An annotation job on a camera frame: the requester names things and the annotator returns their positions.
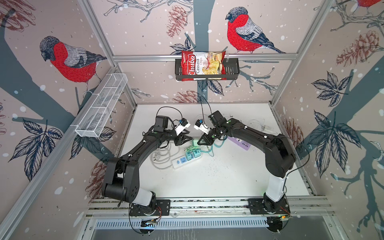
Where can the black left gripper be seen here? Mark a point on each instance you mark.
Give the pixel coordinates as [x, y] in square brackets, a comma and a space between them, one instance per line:
[181, 140]

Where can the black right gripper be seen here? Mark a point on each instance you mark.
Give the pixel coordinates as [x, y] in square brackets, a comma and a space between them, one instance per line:
[208, 142]

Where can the teal plug adapter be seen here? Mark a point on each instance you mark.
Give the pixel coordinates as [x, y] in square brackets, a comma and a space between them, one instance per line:
[197, 153]

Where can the green plug adapter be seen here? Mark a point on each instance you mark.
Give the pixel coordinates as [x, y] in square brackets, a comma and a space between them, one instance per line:
[189, 155]

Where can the white blue power strip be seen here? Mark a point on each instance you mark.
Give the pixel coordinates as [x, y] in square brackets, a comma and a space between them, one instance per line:
[180, 162]

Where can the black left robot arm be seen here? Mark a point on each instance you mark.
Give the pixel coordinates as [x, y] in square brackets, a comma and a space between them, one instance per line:
[122, 176]

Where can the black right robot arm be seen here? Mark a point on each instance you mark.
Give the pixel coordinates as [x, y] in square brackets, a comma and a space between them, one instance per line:
[279, 154]

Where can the purple power strip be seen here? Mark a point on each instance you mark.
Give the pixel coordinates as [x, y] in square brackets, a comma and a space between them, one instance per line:
[243, 144]

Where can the red chips bag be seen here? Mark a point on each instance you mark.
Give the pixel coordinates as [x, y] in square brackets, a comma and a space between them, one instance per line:
[202, 63]

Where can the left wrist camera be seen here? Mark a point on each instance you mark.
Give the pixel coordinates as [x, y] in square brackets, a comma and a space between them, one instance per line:
[183, 124]

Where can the white charger adapter with cable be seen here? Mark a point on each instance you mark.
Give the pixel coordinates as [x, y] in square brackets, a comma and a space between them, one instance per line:
[260, 125]

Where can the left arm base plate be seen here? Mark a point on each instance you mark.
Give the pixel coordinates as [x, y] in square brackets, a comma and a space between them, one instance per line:
[157, 208]

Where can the black wall basket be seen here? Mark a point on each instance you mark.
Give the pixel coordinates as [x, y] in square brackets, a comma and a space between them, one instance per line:
[228, 69]

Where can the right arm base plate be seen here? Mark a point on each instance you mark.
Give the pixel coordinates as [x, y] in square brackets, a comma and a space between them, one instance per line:
[259, 206]

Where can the white wire wall basket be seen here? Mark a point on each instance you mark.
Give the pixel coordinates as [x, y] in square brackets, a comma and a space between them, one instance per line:
[99, 112]

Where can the aluminium front rail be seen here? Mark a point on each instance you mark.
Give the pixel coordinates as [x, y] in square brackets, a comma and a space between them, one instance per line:
[295, 206]

